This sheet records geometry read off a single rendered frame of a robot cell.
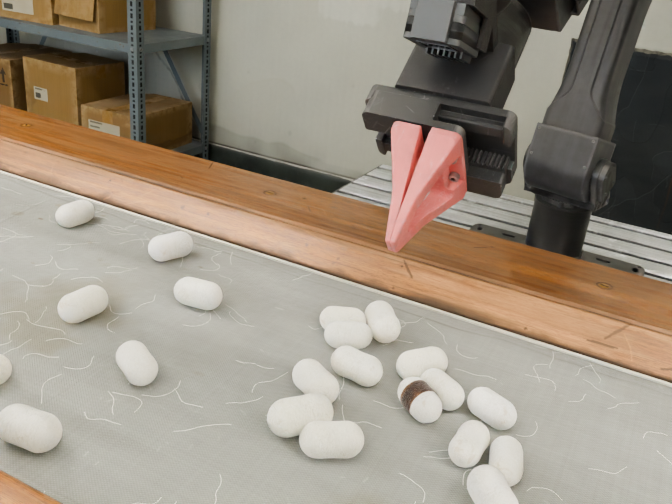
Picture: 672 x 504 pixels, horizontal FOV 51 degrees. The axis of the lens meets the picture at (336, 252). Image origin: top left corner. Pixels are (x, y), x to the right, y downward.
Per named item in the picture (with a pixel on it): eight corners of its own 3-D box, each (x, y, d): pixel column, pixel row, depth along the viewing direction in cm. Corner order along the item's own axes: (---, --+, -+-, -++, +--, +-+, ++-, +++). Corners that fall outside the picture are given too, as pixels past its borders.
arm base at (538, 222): (658, 229, 71) (663, 210, 77) (469, 183, 79) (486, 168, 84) (637, 298, 74) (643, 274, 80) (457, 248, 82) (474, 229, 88)
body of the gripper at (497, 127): (508, 134, 44) (544, 47, 46) (360, 103, 48) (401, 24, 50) (509, 192, 49) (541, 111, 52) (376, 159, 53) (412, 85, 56)
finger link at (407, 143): (458, 240, 41) (509, 116, 44) (347, 210, 43) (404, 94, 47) (465, 291, 47) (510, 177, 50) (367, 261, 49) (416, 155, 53)
